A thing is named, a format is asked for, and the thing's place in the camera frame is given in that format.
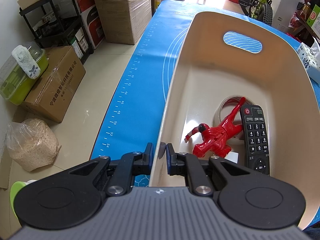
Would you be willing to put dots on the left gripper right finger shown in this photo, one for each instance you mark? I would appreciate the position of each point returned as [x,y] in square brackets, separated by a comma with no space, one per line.
[192,169]

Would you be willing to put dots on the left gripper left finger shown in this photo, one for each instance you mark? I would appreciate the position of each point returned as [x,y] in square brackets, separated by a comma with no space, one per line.
[121,173]

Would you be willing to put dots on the red action figure toy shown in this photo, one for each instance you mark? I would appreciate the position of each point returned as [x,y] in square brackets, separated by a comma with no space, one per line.
[215,138]

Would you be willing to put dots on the white charger plug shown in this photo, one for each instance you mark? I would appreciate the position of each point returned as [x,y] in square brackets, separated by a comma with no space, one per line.
[233,157]

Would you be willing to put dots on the black remote control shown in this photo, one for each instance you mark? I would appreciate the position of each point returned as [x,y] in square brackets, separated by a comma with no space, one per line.
[256,141]

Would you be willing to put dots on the beige plastic storage bin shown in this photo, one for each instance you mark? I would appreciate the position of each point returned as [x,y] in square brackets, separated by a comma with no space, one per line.
[223,56]

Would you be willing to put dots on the blue silicone baking mat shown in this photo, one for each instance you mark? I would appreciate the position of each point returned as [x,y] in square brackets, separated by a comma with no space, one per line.
[135,113]

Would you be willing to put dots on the bag of grain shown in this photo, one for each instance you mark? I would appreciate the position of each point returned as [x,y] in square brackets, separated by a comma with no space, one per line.
[31,144]

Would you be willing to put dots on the floor cardboard box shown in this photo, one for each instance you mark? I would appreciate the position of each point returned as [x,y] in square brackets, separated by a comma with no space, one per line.
[52,93]

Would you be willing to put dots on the green lidded food container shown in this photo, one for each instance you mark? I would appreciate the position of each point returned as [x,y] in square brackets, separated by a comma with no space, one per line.
[15,83]

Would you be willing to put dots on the large lower cardboard box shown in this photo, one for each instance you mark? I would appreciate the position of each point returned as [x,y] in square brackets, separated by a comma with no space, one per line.
[124,21]

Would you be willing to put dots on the black metal shelf rack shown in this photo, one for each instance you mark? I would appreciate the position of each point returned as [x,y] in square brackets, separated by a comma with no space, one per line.
[56,23]

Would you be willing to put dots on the tissue box with tissue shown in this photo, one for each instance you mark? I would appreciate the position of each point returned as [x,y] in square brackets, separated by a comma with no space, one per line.
[309,57]

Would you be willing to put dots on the white refrigerator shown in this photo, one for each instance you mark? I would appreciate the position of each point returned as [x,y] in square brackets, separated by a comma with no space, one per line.
[292,5]

